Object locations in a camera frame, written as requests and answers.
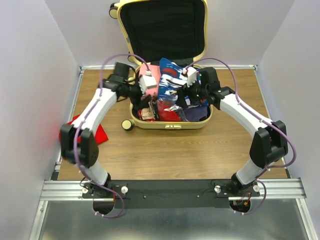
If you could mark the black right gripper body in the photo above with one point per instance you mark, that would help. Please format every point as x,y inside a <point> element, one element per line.
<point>192,92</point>

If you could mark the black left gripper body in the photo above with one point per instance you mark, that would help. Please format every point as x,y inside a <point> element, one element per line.
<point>134,92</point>

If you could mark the purple sweatshirt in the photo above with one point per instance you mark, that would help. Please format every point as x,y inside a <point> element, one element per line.
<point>196,114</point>

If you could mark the blue red white patterned cloth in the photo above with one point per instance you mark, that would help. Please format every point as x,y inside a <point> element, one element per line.
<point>171,80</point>

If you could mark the beige packaged item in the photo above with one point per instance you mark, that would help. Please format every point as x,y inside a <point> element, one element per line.
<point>149,113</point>

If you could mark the red plastic packaged item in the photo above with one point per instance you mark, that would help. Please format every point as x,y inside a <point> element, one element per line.
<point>165,110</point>

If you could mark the pink cosmetic case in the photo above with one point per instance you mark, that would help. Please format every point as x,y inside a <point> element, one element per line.
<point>155,71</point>

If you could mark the red garment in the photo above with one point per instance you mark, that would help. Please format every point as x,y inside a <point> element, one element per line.
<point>100,135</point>

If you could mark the cream yellow suitcase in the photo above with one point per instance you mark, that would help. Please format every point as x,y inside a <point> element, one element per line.
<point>155,29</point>

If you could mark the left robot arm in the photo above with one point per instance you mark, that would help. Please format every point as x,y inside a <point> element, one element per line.
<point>77,139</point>

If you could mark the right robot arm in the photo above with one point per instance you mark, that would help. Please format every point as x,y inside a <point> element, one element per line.
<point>269,142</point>

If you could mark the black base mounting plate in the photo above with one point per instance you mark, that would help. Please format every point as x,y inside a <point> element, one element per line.
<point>169,194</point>

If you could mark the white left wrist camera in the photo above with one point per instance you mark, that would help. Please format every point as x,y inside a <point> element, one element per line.
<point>147,83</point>

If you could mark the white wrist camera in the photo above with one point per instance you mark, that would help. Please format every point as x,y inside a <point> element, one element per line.
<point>147,83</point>
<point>191,75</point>

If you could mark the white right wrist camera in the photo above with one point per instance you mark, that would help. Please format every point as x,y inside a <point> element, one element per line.
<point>191,75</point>

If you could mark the aluminium frame rail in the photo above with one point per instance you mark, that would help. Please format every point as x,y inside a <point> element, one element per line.
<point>202,209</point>

